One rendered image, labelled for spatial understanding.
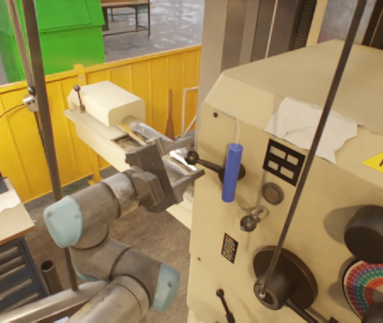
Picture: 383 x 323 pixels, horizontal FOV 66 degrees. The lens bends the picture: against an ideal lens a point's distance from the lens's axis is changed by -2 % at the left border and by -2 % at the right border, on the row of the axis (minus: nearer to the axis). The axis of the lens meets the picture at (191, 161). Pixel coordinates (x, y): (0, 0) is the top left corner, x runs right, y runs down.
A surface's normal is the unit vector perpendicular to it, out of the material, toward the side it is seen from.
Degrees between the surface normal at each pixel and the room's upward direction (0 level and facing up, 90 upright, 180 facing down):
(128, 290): 23
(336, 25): 90
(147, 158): 59
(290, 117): 49
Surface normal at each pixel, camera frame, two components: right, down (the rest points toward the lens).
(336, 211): -0.72, 0.37
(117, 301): 0.41, -0.83
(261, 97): -0.47, -0.31
